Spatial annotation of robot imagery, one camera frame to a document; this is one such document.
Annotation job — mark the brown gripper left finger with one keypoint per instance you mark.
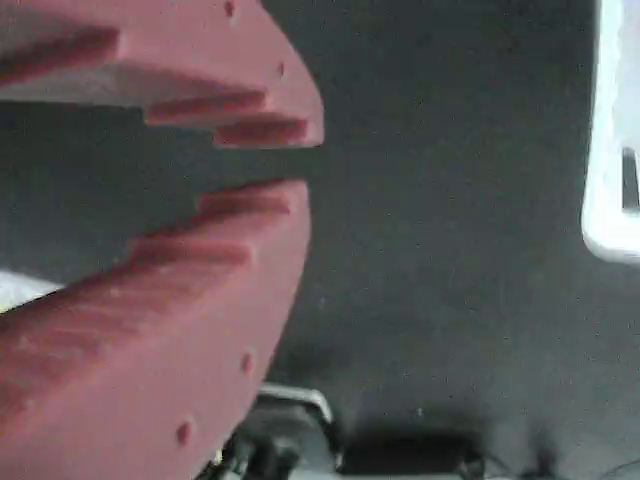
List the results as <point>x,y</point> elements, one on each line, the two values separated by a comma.
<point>150,350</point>

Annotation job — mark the black table clamp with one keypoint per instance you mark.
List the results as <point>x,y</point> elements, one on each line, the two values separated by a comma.
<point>400,457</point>

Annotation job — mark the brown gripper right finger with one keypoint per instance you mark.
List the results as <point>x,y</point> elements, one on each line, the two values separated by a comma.
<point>200,50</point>

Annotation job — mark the white plastic tray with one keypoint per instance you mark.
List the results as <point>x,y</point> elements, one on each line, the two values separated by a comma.
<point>607,150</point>

